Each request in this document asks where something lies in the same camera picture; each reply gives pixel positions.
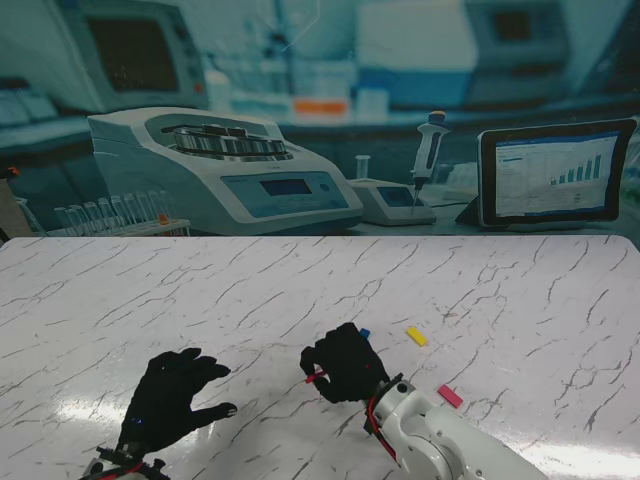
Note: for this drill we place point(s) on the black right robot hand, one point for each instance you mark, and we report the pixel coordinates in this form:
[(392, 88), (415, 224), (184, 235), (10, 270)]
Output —
[(350, 365)]

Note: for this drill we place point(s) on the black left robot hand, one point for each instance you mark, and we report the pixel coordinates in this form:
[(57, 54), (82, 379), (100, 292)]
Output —
[(162, 402)]

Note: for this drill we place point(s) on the red domino block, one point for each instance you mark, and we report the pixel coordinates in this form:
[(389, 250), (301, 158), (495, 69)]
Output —
[(315, 377)]

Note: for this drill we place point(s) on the pink domino block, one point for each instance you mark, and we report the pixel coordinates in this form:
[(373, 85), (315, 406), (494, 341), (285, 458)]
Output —
[(450, 395)]

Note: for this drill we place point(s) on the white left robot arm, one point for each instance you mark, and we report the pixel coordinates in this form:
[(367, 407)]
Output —
[(120, 470)]

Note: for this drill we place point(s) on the blue domino block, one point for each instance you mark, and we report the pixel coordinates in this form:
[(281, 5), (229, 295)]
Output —
[(365, 332)]

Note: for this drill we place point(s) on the yellow domino block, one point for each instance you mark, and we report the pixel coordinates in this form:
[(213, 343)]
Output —
[(417, 337)]

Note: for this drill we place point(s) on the printed laboratory backdrop banner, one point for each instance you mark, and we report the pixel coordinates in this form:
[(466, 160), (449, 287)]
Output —
[(320, 100)]

